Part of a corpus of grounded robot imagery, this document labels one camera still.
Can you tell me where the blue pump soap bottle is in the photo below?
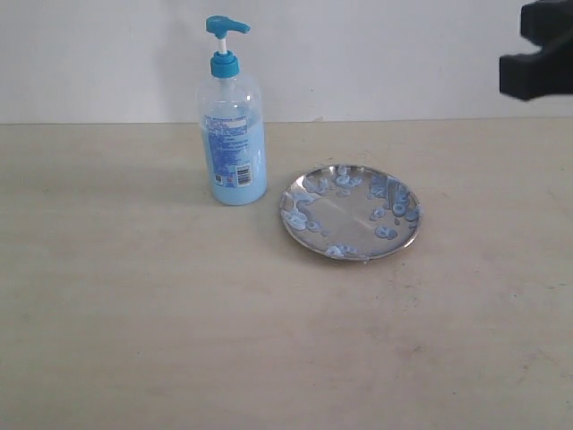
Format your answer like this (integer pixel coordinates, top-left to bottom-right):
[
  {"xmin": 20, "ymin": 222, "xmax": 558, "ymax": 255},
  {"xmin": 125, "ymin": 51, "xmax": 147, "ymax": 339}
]
[{"xmin": 198, "ymin": 15, "xmax": 267, "ymax": 206}]

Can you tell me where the round steel plate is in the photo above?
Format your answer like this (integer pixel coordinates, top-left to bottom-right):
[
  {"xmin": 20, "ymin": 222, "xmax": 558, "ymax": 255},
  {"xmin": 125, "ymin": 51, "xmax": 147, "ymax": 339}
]
[{"xmin": 278, "ymin": 164, "xmax": 423, "ymax": 262}]

